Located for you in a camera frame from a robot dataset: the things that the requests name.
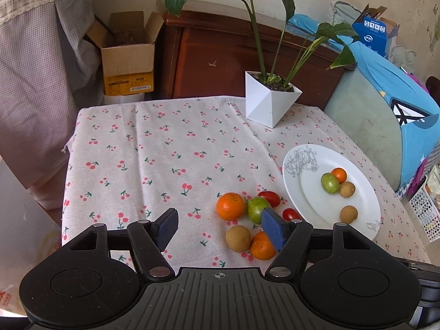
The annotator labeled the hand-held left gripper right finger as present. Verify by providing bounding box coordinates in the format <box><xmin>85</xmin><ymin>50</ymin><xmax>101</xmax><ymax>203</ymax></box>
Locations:
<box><xmin>261</xmin><ymin>207</ymin><xmax>378</xmax><ymax>280</ymax></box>

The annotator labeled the cherry print tablecloth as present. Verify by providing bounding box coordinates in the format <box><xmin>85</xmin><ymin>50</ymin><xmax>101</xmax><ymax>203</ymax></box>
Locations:
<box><xmin>61</xmin><ymin>95</ymin><xmax>430</xmax><ymax>272</ymax></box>

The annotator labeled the white plate with rose drawing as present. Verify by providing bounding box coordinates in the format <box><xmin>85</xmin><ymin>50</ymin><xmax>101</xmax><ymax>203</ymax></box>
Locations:
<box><xmin>282</xmin><ymin>144</ymin><xmax>381</xmax><ymax>240</ymax></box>

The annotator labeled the grey-green chair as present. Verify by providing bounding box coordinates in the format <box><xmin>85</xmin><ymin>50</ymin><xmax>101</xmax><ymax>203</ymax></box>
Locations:
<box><xmin>323</xmin><ymin>65</ymin><xmax>409</xmax><ymax>193</ymax></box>

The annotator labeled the brown wooden cabinet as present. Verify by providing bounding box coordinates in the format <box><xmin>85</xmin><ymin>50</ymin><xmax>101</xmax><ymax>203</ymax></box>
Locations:
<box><xmin>156</xmin><ymin>0</ymin><xmax>348</xmax><ymax>111</ymax></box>

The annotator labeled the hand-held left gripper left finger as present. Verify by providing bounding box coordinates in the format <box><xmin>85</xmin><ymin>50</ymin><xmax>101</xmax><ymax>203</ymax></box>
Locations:
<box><xmin>64</xmin><ymin>208</ymin><xmax>179</xmax><ymax>280</ymax></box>

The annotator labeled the grey checkered curtain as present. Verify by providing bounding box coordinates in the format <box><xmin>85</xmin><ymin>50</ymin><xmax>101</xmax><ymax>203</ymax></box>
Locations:
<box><xmin>0</xmin><ymin>0</ymin><xmax>104</xmax><ymax>210</ymax></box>

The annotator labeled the white angular plant pot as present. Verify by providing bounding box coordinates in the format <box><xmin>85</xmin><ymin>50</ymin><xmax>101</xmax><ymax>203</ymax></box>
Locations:
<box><xmin>245</xmin><ymin>71</ymin><xmax>303</xmax><ymax>129</ymax></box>

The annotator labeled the large orange tangerine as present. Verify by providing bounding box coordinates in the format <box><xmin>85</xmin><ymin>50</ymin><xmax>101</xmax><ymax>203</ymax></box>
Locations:
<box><xmin>216</xmin><ymin>192</ymin><xmax>248</xmax><ymax>221</ymax></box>

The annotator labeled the white plastic bag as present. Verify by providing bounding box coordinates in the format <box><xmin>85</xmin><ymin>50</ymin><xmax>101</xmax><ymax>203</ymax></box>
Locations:
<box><xmin>0</xmin><ymin>278</ymin><xmax>26</xmax><ymax>317</ymax></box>

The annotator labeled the grey pillow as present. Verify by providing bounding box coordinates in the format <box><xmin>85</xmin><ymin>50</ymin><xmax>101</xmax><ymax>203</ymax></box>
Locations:
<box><xmin>326</xmin><ymin>0</ymin><xmax>365</xmax><ymax>24</ymax></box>

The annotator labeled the blue printed cloth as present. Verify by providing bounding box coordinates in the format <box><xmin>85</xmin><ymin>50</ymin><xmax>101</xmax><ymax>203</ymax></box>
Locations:
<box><xmin>287</xmin><ymin>14</ymin><xmax>440</xmax><ymax>186</ymax></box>

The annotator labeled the blue and white carton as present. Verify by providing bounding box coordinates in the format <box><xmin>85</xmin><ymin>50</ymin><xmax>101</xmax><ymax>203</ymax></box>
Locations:
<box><xmin>352</xmin><ymin>5</ymin><xmax>401</xmax><ymax>59</ymax></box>

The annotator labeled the open cardboard box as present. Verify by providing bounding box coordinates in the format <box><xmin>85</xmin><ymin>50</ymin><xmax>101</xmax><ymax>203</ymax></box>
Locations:
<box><xmin>86</xmin><ymin>11</ymin><xmax>165</xmax><ymax>96</ymax></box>

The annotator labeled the green round fruit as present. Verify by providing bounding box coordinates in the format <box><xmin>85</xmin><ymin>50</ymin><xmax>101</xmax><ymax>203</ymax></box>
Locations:
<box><xmin>321</xmin><ymin>173</ymin><xmax>340</xmax><ymax>195</ymax></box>
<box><xmin>247</xmin><ymin>197</ymin><xmax>272</xmax><ymax>224</ymax></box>

